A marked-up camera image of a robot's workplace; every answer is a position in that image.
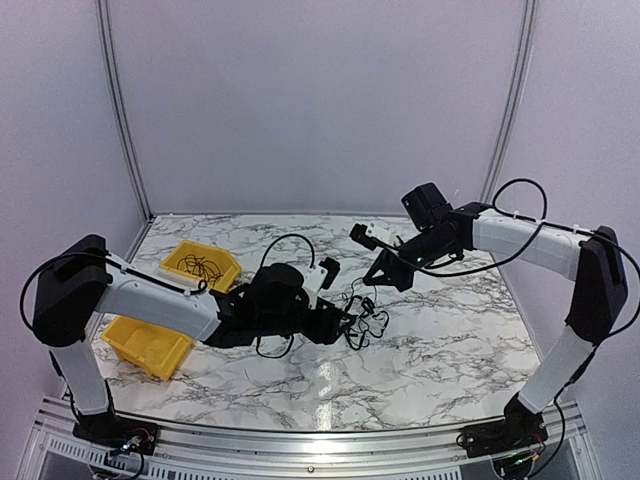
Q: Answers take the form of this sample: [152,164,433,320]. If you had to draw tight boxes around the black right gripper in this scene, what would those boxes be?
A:
[363,228,456,293]

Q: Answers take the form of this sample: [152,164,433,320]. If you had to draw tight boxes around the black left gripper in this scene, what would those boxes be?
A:
[257,296,355,343]

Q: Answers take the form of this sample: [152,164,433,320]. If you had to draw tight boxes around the cable bundle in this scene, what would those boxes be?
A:
[342,277,391,351]

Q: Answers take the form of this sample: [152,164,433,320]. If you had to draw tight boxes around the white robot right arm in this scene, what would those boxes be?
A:
[350,183,629,448]

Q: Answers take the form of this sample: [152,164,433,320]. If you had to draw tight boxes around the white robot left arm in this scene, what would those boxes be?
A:
[22,235,355,445]

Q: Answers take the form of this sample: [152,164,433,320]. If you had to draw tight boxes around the yellow bin far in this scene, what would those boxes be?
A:
[157,240,242,293]

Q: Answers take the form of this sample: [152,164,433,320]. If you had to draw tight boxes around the yellow bin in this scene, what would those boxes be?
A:
[157,240,242,293]
[101,316,194,382]

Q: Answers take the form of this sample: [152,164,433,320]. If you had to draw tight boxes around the yellow bin near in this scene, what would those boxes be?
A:
[101,316,194,382]

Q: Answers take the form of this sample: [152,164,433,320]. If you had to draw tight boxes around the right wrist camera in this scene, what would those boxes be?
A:
[349,223,402,251]

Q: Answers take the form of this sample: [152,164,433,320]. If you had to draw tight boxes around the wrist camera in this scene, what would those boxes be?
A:
[349,223,402,251]
[302,257,340,310]

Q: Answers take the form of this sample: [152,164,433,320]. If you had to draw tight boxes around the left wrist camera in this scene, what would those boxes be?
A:
[302,257,340,310]

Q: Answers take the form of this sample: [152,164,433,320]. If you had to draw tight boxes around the black cables in far bin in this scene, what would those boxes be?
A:
[178,253,224,281]

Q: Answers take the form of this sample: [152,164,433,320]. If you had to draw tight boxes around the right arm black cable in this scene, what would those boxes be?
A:
[414,178,640,346]

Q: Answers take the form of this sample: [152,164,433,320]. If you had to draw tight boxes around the right aluminium corner post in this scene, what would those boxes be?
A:
[478,0,539,203]

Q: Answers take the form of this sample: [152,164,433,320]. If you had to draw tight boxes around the aluminium corner post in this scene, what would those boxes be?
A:
[478,0,539,203]
[96,0,154,222]

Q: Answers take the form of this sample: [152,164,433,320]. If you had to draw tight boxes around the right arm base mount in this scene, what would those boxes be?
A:
[456,395,548,458]

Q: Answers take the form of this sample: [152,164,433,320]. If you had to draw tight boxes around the aluminium front rail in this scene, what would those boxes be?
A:
[29,394,586,480]

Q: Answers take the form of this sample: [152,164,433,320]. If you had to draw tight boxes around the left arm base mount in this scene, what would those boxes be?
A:
[73,411,159,455]

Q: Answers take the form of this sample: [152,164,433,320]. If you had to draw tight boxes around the left aluminium corner post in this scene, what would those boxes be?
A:
[96,0,154,222]

